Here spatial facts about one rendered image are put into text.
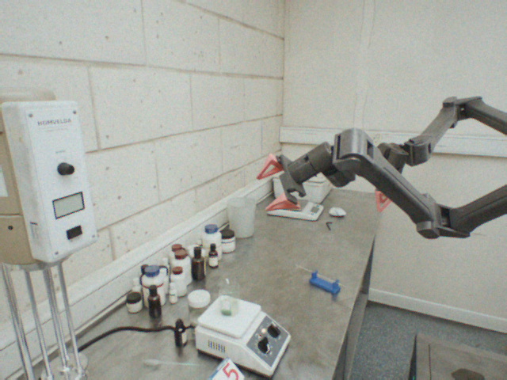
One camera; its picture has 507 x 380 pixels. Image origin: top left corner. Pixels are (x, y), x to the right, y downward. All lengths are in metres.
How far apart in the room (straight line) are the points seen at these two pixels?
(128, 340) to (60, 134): 0.64
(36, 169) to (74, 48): 0.57
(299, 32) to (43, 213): 1.94
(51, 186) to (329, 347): 0.72
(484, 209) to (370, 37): 1.37
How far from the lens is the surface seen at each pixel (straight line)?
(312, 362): 0.90
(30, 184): 0.48
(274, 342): 0.87
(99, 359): 0.97
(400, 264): 2.36
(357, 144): 0.74
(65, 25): 0.99
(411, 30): 2.13
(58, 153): 0.48
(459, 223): 1.04
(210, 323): 0.86
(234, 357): 0.86
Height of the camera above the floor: 1.37
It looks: 17 degrees down
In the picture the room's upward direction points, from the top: straight up
